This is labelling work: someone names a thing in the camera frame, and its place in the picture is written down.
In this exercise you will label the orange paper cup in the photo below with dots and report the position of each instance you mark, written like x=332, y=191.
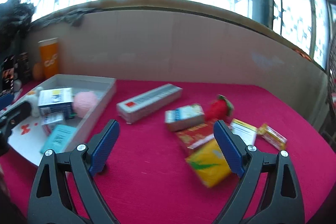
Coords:
x=49, y=51

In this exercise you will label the black plastic bag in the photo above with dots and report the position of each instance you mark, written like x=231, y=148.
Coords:
x=15, y=24

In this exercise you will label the white cardboard tray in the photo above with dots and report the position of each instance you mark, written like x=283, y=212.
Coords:
x=28, y=137

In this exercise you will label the red plush strawberry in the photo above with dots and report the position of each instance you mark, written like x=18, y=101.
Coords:
x=220, y=109

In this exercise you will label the teal booklet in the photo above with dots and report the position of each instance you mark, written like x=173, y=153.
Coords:
x=59, y=138

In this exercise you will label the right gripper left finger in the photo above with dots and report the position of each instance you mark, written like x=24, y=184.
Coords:
x=50, y=199

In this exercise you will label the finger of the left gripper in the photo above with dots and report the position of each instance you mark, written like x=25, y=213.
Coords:
x=17, y=113

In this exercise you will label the yellow green carton box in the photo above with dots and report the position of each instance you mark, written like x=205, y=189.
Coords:
x=209, y=164

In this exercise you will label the grey liquid sealant box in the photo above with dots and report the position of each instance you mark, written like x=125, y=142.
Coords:
x=140, y=106

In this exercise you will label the small blue white box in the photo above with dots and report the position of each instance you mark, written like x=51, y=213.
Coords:
x=184, y=117

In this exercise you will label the wicker hanging chair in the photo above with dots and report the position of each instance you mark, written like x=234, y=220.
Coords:
x=330, y=70

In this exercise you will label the red Sequoia cigarette box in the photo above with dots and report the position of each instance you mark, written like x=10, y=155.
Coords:
x=194, y=138

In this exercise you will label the white plush chicken toy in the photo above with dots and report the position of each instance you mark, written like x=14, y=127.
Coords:
x=33, y=98

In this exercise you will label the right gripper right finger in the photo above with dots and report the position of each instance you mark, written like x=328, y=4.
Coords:
x=281, y=200

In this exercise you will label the gold red snack bar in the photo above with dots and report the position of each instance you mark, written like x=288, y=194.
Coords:
x=272, y=137

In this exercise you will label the white blue yellow medicine box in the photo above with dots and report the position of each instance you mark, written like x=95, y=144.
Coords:
x=56, y=101

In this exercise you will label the white red BL medicine box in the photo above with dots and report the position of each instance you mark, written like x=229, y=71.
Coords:
x=49, y=122

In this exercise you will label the pink fluffy ball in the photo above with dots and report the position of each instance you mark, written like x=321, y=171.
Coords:
x=83, y=102

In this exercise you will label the orange fruit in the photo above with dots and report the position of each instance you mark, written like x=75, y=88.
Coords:
x=37, y=72

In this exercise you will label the grey cloth on sill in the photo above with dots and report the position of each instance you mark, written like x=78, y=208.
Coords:
x=74, y=18

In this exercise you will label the white yellow Glucophage box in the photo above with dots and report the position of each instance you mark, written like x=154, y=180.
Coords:
x=246, y=131

